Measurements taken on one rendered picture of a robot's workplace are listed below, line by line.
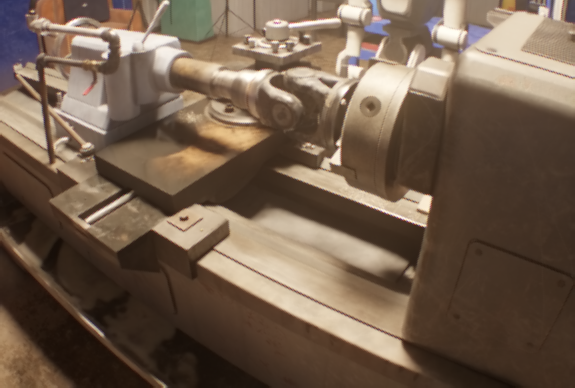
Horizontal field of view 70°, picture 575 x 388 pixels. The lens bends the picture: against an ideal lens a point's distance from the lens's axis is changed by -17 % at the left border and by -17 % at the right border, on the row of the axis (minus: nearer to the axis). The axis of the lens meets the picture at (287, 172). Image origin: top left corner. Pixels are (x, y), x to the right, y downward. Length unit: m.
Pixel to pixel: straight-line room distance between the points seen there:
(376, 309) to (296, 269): 0.18
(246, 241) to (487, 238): 0.56
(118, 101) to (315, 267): 0.64
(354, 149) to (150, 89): 0.61
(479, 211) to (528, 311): 0.17
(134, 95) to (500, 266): 0.95
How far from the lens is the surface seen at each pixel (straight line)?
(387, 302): 0.90
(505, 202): 0.60
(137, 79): 1.23
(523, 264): 0.65
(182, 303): 1.22
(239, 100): 1.05
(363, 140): 0.80
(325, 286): 0.92
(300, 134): 0.98
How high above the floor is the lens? 1.48
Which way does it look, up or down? 31 degrees down
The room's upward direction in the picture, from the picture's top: straight up
